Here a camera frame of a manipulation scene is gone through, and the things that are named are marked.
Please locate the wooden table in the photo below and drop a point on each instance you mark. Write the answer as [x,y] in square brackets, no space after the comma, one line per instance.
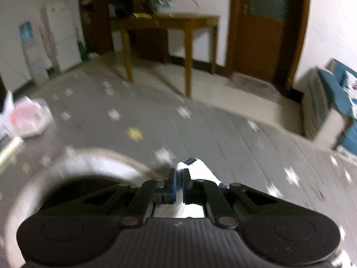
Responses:
[181,22]

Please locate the white water dispenser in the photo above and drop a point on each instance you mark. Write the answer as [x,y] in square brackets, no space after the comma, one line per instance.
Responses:
[36,64]

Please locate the green bottle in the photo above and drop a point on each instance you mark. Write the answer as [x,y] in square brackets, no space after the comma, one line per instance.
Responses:
[83,51]

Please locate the grey star-pattern blanket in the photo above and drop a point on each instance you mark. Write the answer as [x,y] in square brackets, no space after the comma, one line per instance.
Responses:
[223,145]

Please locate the white and pink plastic bag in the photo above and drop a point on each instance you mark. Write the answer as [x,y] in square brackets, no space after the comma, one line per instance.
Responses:
[28,117]

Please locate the pale green plastic bag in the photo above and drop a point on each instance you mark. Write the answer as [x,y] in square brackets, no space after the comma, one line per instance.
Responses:
[160,4]

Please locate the dark wooden cabinet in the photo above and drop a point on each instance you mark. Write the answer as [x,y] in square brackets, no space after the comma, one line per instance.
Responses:
[97,19]

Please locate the yellow packet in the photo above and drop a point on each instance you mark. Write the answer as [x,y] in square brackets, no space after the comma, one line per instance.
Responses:
[142,15]

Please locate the white round basket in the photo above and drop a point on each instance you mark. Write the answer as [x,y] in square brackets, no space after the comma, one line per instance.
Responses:
[83,163]

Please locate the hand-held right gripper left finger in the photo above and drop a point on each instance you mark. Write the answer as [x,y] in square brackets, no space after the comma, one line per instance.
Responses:
[173,185]

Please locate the white refrigerator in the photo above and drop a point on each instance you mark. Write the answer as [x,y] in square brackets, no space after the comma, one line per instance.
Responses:
[64,33]

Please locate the grey doormat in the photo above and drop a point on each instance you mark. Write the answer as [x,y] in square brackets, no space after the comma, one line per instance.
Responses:
[256,88]

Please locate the blue printed cloth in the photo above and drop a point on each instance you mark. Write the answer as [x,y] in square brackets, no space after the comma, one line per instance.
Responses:
[336,95]

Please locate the wooden door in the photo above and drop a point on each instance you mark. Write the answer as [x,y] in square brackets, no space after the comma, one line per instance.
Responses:
[259,47]

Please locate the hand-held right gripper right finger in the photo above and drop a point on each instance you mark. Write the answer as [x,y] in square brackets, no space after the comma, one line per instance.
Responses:
[185,179]

